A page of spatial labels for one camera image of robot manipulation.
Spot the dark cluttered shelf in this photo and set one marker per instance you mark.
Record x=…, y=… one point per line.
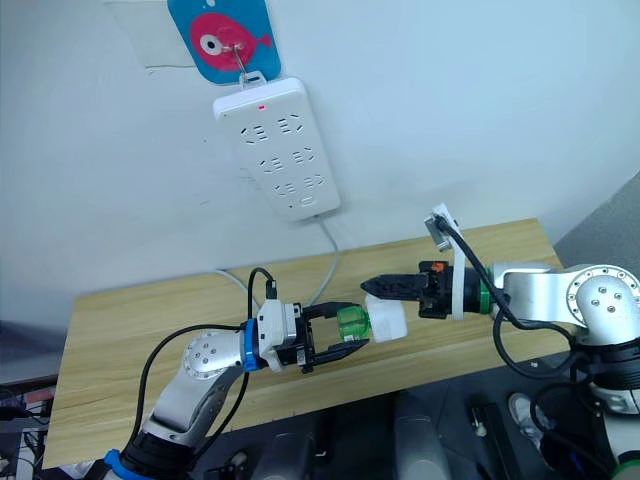
x=22, y=430

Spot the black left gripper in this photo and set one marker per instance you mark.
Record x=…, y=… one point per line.
x=305, y=345

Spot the dark rounded shape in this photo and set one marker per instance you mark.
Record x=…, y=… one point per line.
x=415, y=435
x=292, y=450

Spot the white shoe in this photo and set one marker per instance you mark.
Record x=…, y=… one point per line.
x=524, y=415

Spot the clear plastic wall sheet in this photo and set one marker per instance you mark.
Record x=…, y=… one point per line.
x=150, y=40

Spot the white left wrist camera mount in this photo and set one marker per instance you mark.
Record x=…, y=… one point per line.
x=272, y=325

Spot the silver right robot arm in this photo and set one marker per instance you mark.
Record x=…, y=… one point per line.
x=530, y=290

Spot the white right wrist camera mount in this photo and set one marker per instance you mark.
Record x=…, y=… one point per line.
x=456, y=295

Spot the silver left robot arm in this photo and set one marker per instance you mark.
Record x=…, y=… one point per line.
x=205, y=357

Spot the green liquid repellent bottle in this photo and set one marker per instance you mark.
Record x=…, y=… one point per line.
x=354, y=325

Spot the metal wall hook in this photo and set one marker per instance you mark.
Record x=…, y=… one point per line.
x=239, y=55

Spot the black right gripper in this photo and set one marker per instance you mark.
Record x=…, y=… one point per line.
x=436, y=295

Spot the blue fish hook card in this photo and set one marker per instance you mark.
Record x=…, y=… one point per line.
x=225, y=35

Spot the white mosquito repellent heater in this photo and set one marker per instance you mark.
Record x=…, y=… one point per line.
x=387, y=320

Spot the white power strip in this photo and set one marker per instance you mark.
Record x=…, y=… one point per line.
x=277, y=150

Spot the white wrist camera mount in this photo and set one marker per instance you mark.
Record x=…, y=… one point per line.
x=456, y=295
x=272, y=325

